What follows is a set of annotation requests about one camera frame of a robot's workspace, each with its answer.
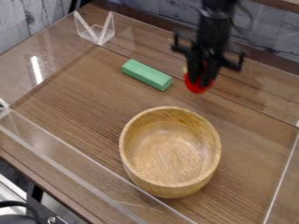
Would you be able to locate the red plush strawberry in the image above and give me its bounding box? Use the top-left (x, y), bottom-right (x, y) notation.
top-left (182, 68), bottom-right (214, 94)

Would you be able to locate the clear acrylic tray enclosure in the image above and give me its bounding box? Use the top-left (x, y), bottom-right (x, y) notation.
top-left (0, 7), bottom-right (299, 224)

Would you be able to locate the black cable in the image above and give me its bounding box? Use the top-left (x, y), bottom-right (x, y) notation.
top-left (0, 199), bottom-right (40, 224)

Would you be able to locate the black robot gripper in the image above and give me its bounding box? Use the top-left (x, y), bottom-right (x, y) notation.
top-left (172, 0), bottom-right (244, 87)

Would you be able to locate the green rectangular block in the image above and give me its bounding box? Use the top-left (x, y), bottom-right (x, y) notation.
top-left (121, 59), bottom-right (173, 91)

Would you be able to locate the black table leg bracket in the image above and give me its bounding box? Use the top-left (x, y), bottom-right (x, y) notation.
top-left (26, 183), bottom-right (69, 224)

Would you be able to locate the round wooden bowl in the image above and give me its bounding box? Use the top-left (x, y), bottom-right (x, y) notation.
top-left (118, 106), bottom-right (221, 199)

